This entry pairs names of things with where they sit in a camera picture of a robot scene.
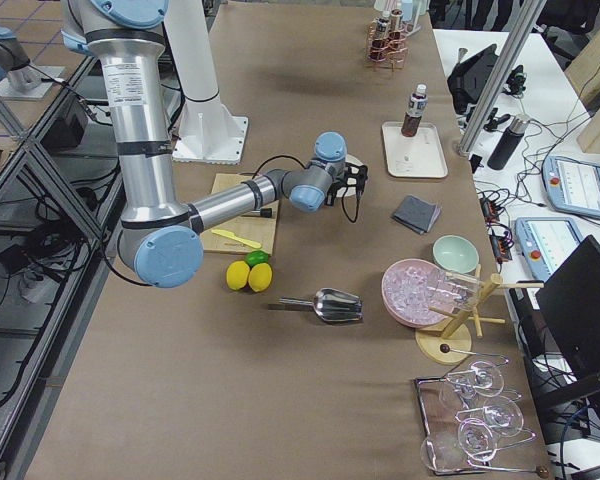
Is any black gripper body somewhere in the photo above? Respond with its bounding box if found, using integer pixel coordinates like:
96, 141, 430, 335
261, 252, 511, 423
325, 162, 368, 206

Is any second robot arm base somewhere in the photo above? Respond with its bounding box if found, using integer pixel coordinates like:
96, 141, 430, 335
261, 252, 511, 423
0, 27, 50, 101

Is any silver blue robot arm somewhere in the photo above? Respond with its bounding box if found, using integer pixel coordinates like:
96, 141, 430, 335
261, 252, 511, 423
62, 1, 366, 288

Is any white rabbit serving tray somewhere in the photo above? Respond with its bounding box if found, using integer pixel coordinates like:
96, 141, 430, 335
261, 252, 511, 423
382, 121, 448, 179

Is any dark tea bottle on tray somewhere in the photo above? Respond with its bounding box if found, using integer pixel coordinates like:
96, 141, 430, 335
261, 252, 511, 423
401, 84, 428, 137

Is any mirror tray with glasses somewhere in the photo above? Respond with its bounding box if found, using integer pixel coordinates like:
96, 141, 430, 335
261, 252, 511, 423
414, 352, 549, 479

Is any grey folded cloth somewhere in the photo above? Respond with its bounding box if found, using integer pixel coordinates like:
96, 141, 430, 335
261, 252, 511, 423
391, 195, 441, 234

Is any steel muddler black tip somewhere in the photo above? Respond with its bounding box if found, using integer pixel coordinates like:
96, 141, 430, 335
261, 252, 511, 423
242, 208, 273, 219

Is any bamboo cutting board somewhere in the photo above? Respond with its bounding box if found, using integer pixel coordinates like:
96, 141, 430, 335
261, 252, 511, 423
201, 173, 280, 254

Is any pink bowl of ice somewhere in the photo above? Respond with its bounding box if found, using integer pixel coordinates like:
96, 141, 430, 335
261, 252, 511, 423
381, 259, 478, 328

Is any mint green bowl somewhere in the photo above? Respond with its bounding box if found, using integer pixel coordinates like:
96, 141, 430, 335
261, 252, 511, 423
432, 235, 479, 274

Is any steel ice scoop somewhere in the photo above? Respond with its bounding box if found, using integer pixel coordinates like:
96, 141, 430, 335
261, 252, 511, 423
279, 288, 363, 323

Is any green lime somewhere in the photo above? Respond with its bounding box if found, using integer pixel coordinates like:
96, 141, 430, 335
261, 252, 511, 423
244, 250, 270, 268

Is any lower yellow lemon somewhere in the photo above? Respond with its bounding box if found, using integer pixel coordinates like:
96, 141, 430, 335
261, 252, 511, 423
248, 263, 273, 293

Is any yellow lemon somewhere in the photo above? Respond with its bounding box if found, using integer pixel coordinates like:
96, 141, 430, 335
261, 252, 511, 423
248, 263, 273, 293
225, 260, 251, 291

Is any yellow plastic knife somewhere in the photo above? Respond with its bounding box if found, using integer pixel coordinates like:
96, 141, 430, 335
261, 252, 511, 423
211, 229, 262, 250

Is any black thermos bottle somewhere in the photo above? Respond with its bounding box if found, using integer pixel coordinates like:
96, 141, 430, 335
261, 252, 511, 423
487, 114, 531, 170

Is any tea bottle in rack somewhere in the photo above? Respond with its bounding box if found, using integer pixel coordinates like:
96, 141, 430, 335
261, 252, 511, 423
373, 18, 389, 42

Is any upper yellow lemon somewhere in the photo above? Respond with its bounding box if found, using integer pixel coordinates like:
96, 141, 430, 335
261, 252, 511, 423
225, 260, 251, 291

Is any wooden glass drying tree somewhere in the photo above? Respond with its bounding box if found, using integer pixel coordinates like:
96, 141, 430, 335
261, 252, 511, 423
415, 269, 544, 365

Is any lower teach pendant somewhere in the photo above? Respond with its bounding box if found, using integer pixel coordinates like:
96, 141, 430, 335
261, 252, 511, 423
514, 217, 583, 281

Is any teach pendant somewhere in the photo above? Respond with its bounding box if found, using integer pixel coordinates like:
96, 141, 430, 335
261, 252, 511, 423
542, 155, 600, 220
514, 217, 583, 281

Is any upper teach pendant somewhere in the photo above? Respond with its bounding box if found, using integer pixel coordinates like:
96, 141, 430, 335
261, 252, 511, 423
542, 155, 600, 220

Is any black monitor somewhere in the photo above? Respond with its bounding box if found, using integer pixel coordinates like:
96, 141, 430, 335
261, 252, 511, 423
536, 235, 600, 379

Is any copper wire bottle rack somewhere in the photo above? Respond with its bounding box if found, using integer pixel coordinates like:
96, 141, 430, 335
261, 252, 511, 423
364, 9, 408, 71

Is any aluminium camera post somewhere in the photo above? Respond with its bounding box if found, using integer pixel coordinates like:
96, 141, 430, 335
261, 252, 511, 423
457, 0, 546, 157

